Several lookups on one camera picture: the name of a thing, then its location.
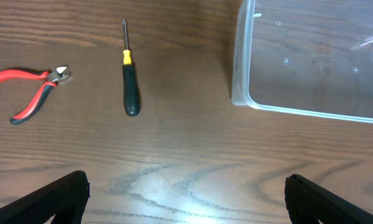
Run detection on red black cutting pliers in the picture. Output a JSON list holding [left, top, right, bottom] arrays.
[[0, 65, 70, 125]]

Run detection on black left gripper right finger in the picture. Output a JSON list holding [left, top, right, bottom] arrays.
[[285, 174, 373, 224]]

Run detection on clear plastic container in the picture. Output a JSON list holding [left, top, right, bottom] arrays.
[[231, 0, 373, 123]]

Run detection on black yellow screwdriver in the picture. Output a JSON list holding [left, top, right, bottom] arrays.
[[122, 19, 141, 117]]

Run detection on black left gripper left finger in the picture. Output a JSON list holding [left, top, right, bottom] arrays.
[[0, 170, 90, 224]]

